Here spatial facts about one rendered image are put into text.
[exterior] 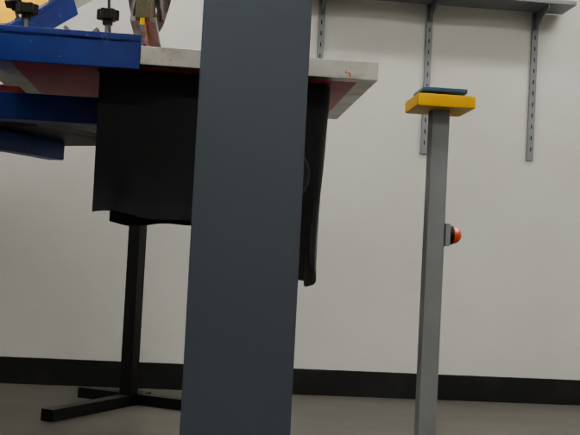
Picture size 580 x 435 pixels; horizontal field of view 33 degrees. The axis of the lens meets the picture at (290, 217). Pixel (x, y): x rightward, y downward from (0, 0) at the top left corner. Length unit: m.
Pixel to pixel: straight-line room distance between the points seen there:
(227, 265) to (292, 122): 0.26
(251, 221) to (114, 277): 2.70
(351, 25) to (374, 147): 0.54
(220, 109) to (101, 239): 2.70
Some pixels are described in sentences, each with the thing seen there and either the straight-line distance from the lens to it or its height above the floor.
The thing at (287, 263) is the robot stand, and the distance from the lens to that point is 1.62.
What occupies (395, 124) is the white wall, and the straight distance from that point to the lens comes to 4.41.
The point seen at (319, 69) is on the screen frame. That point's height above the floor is 0.97.
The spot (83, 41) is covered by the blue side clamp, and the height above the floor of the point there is 0.99.
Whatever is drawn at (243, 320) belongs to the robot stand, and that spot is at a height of 0.47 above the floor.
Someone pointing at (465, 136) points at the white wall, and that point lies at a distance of 4.48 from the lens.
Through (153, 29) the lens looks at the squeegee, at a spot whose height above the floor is 1.07.
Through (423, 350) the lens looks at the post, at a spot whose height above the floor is 0.39.
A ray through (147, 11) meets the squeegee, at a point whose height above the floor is 1.08.
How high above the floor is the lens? 0.58
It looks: 2 degrees up
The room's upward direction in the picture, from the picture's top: 3 degrees clockwise
